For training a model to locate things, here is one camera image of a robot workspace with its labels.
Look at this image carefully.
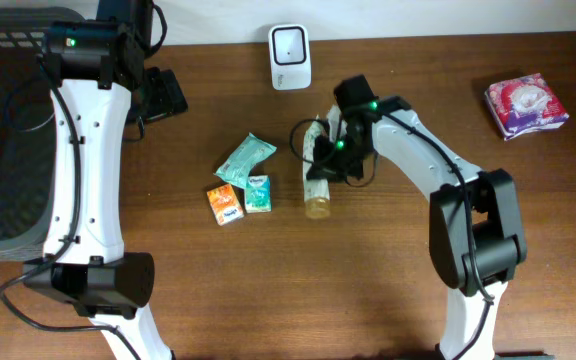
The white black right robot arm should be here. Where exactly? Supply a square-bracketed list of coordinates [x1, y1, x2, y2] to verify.
[303, 75, 527, 359]

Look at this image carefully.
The white conditioner tube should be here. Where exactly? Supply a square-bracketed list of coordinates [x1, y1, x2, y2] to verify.
[302, 118, 331, 220]

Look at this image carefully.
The white barcode scanner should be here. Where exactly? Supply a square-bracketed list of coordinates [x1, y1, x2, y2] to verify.
[268, 24, 312, 91]

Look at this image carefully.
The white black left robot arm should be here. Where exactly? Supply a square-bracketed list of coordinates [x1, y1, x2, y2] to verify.
[21, 1, 187, 359]

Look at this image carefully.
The red purple tissue pack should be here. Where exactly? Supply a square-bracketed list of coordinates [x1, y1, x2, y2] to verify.
[484, 73, 570, 141]

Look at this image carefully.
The grey plastic mesh basket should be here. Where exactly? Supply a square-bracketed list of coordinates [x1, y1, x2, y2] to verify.
[0, 7, 82, 262]

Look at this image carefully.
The teal Kleenex tissue pack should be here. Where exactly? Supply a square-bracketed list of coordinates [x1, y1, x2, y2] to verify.
[244, 175, 272, 213]

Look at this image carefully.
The orange tissue pack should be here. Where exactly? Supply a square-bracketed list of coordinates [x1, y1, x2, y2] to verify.
[207, 184, 244, 226]

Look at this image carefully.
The teal wet wipes pack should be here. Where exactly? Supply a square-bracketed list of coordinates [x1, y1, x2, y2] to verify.
[215, 133, 277, 189]

